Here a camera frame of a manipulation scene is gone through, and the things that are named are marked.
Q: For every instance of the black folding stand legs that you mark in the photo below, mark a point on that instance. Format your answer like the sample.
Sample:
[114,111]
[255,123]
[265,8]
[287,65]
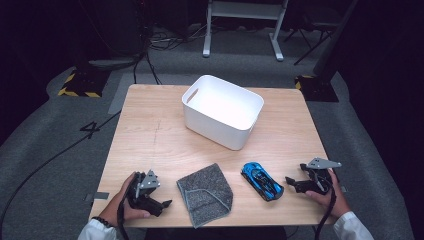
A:
[313,36]

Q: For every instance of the grey slanted metal post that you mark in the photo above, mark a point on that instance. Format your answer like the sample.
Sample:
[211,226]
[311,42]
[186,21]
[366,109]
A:
[335,36]

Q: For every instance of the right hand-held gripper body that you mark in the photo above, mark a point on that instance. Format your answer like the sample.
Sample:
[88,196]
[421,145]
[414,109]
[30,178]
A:
[319,175]

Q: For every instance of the white metal table frame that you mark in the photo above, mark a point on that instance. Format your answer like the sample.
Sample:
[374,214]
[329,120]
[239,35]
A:
[245,10]

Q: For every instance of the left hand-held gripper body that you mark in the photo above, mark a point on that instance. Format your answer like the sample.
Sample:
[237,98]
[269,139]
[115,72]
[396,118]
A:
[147,184]

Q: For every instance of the grey microfibre cloth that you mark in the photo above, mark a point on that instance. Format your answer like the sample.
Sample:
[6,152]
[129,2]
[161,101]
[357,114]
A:
[206,195]

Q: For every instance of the grey tape strip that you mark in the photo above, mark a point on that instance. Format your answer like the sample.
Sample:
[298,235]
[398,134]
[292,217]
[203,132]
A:
[101,195]
[343,189]

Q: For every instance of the blue toy car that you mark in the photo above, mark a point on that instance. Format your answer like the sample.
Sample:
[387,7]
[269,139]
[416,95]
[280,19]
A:
[263,182]

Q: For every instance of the black yellow striped stand base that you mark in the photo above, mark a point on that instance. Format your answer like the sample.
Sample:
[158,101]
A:
[316,88]
[85,85]

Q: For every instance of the person's right hand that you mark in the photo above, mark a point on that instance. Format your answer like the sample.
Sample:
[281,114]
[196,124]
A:
[335,200]

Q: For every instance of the person's left hand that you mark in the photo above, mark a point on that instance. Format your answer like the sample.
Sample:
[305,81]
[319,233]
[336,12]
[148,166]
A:
[117,206]

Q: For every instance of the white plastic storage bin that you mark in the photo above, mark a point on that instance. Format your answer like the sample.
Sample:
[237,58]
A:
[223,110]

